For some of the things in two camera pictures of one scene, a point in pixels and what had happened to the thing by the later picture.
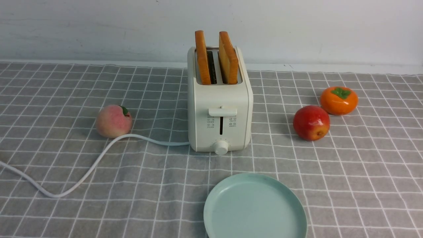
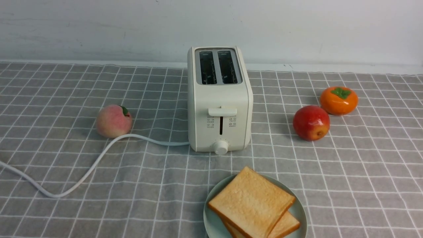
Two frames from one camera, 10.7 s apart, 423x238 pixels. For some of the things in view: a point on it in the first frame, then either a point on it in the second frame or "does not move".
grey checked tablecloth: x=60 y=177 does not move
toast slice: x=228 y=59 -> x=251 y=203
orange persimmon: x=338 y=100 does not move
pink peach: x=113 y=121 does not move
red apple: x=311 y=123 does not move
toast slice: x=203 y=57 -> x=288 y=222
